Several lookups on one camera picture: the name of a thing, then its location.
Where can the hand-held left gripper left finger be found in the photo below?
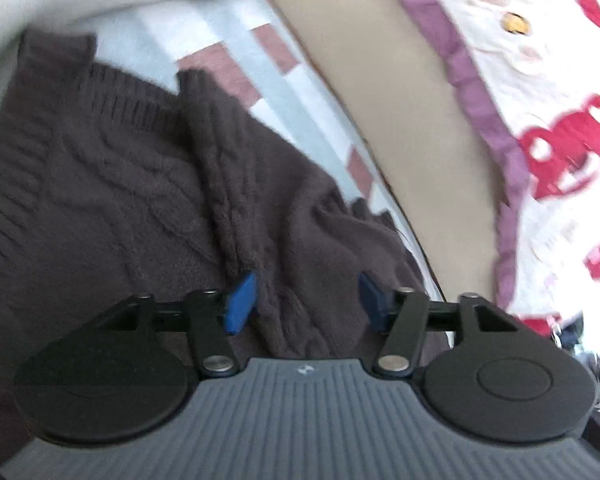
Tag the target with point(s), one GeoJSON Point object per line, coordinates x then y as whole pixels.
{"type": "Point", "coordinates": [240, 302]}

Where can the checkered floor mat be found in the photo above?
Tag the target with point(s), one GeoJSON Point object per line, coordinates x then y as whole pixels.
{"type": "Point", "coordinates": [220, 25]}

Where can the brown knitted sweater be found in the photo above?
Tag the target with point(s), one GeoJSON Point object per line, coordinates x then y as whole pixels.
{"type": "Point", "coordinates": [130, 200]}

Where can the printed quilt with purple ruffle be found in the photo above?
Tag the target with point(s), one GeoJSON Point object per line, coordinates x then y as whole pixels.
{"type": "Point", "coordinates": [555, 60]}

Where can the beige bed base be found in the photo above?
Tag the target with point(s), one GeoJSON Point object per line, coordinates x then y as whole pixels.
{"type": "Point", "coordinates": [405, 110]}

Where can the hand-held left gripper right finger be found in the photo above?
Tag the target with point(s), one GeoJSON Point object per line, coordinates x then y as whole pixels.
{"type": "Point", "coordinates": [372, 300]}

